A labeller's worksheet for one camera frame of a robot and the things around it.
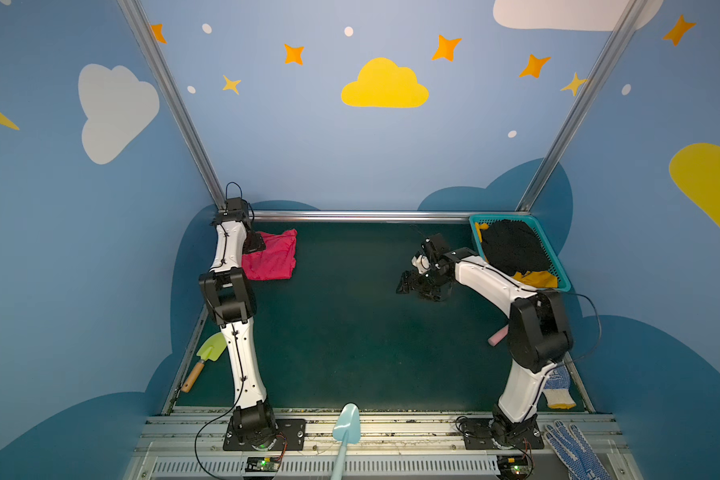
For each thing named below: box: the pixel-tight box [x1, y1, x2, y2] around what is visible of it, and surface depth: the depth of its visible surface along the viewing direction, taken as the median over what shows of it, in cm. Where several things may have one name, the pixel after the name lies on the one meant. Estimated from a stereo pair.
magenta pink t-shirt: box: [242, 229, 297, 281], surface depth 107 cm
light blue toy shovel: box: [330, 403, 361, 480], surface depth 77 cm
